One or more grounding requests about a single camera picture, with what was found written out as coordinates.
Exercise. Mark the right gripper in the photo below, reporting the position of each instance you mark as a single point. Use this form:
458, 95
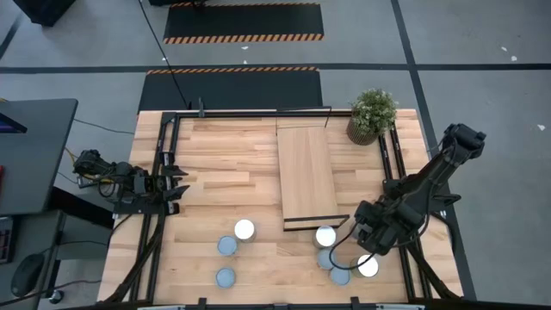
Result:
383, 228

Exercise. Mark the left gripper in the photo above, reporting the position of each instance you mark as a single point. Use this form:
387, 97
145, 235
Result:
150, 185

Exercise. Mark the green label tin can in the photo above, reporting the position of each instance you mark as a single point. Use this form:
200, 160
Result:
368, 266

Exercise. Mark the white cup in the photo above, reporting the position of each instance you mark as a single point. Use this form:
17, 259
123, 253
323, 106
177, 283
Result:
325, 237

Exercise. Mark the blue lidded tin can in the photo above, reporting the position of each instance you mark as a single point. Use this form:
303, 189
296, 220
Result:
340, 276
325, 259

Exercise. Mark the peaches label tin can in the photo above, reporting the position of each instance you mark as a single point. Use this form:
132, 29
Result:
244, 229

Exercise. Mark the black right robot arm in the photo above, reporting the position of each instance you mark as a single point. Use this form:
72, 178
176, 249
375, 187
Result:
435, 172

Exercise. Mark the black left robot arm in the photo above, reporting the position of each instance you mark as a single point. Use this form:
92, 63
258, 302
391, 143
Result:
116, 170

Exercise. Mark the carrot and peas tin can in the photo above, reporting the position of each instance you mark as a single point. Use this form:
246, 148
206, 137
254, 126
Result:
227, 245

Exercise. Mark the black desk foot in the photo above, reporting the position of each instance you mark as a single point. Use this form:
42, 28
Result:
82, 208

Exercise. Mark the teal sided tin can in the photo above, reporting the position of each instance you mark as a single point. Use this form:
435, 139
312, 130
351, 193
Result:
225, 277

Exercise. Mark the black hazard striped floor mat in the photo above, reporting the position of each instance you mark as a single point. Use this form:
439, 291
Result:
243, 19
232, 90

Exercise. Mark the green plant in ribbed pot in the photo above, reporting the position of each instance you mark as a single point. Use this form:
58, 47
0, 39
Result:
373, 112

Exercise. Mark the dark grey desk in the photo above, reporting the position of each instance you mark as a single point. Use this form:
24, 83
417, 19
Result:
39, 163

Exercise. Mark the light grey desk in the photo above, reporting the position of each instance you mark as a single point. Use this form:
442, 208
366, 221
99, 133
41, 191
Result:
34, 228

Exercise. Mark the laptop with purple screen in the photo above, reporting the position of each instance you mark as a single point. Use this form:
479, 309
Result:
10, 125

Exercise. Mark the black computer mouse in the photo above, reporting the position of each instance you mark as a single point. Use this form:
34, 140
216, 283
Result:
26, 275

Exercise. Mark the black keyboard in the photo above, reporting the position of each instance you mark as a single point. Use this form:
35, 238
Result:
5, 241

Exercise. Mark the small black upright post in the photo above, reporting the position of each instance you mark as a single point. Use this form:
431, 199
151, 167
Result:
200, 109

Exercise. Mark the wooden shelf with black frame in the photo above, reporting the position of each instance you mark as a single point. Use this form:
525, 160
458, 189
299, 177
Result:
305, 172

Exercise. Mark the black aluminium table frame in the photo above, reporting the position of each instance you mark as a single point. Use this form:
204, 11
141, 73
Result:
258, 114

